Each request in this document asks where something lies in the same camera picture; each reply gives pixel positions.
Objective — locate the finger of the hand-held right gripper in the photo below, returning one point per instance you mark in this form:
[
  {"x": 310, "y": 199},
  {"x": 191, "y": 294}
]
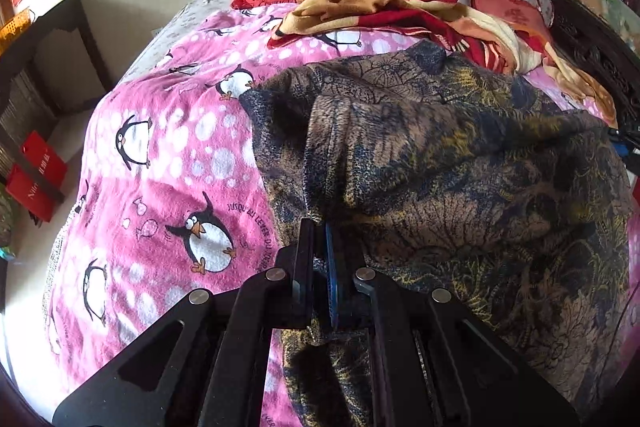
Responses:
[{"x": 622, "y": 144}]

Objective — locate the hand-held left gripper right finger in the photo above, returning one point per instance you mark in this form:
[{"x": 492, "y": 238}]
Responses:
[{"x": 332, "y": 279}]

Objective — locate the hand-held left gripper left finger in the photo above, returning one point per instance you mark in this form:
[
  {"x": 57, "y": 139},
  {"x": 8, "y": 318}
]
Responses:
[{"x": 303, "y": 267}]

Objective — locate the dark patterned brown garment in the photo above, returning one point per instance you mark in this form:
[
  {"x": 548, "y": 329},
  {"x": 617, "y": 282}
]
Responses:
[{"x": 425, "y": 157}]

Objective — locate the dark carved wooden headboard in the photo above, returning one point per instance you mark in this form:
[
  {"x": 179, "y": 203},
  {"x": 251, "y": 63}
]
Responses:
[{"x": 590, "y": 47}]

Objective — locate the clear plastic bag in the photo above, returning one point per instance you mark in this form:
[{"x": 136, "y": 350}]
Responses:
[{"x": 600, "y": 2}]

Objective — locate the pink penguin print blanket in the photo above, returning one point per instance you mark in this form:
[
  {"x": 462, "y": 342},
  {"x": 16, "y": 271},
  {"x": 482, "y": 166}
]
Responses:
[{"x": 165, "y": 157}]

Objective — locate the floral bed sheet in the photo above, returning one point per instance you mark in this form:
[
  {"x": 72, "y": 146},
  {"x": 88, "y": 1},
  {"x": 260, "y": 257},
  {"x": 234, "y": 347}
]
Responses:
[{"x": 170, "y": 32}]

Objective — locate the red and yellow fleece blanket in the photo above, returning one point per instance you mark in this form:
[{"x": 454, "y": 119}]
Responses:
[{"x": 380, "y": 7}]

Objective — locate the red gift box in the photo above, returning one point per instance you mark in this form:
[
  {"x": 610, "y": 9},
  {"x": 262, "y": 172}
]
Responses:
[
  {"x": 45, "y": 159},
  {"x": 30, "y": 199}
]

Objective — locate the woven storage shelf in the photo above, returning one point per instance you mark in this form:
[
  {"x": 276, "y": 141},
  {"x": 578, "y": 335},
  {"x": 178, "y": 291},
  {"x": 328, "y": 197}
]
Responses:
[{"x": 25, "y": 117}]

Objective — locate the dark wooden table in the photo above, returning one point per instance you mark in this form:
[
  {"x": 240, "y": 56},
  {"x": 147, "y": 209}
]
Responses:
[{"x": 30, "y": 37}]

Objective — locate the yellow plastic basket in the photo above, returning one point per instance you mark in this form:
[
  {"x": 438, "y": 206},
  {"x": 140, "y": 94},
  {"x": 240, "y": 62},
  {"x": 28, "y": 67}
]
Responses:
[{"x": 12, "y": 32}]

